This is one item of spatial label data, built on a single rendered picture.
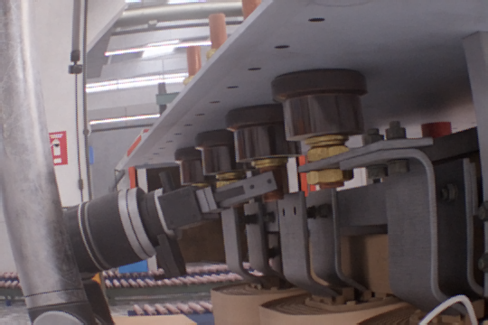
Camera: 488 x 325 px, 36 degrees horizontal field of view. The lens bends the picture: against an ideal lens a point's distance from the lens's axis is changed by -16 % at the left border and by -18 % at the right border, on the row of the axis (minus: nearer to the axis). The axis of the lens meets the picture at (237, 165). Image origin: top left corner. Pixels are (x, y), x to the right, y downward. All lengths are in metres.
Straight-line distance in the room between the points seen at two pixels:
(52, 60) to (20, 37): 10.52
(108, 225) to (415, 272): 0.56
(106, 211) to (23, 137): 0.19
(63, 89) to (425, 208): 10.93
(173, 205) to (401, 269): 0.45
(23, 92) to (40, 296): 0.29
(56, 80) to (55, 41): 0.61
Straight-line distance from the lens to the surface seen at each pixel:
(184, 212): 1.15
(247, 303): 1.49
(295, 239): 1.17
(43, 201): 1.09
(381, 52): 0.82
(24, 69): 1.14
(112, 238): 1.19
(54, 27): 11.79
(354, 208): 1.09
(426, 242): 0.73
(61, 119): 11.51
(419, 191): 0.74
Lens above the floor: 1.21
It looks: 4 degrees up
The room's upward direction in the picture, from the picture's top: 6 degrees counter-clockwise
